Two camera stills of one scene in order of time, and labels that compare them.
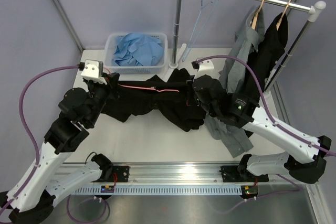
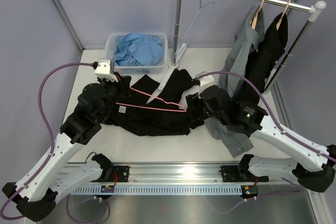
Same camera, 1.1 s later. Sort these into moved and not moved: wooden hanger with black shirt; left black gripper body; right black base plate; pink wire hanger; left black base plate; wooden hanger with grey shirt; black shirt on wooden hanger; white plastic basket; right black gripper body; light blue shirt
Moved: right black gripper body; left black gripper body; pink wire hanger
Not moved: white plastic basket; wooden hanger with black shirt; wooden hanger with grey shirt; black shirt on wooden hanger; right black base plate; left black base plate; light blue shirt
